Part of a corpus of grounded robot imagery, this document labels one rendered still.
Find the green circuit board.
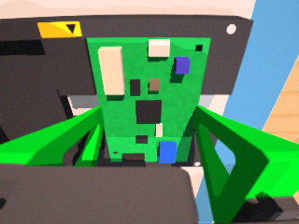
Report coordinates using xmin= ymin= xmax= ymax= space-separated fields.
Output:
xmin=87 ymin=37 xmax=210 ymax=163

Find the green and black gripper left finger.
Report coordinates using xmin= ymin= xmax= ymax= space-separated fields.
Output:
xmin=0 ymin=105 xmax=105 ymax=167

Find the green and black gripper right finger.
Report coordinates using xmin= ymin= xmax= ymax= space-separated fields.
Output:
xmin=193 ymin=105 xmax=299 ymax=223

